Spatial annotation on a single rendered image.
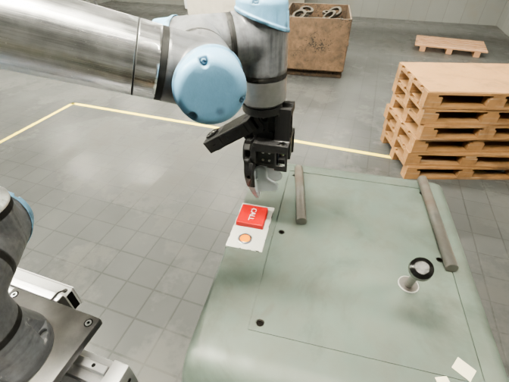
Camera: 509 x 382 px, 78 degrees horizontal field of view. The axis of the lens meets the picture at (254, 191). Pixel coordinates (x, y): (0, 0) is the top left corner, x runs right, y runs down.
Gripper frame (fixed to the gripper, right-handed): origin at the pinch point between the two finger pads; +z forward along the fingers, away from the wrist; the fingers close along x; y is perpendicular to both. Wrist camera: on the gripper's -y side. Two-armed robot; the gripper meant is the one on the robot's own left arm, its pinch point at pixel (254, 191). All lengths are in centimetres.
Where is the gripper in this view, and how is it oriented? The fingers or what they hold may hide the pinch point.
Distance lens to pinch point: 65.6
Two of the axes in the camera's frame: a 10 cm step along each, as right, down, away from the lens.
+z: 0.3, 7.7, 6.4
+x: 2.7, -6.2, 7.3
